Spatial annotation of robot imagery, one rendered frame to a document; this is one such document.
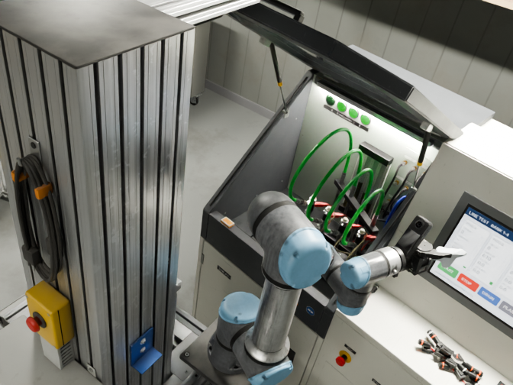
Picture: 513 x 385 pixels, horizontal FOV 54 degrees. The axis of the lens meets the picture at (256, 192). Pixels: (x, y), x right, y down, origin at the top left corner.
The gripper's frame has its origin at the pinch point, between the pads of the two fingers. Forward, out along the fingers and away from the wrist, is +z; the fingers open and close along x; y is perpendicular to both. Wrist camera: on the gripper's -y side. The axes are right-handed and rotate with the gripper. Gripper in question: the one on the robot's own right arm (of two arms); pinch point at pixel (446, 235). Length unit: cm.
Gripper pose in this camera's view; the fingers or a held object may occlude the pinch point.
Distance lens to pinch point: 152.6
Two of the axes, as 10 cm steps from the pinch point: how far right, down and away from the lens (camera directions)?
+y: -0.8, 8.4, 5.3
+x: 4.9, 5.0, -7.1
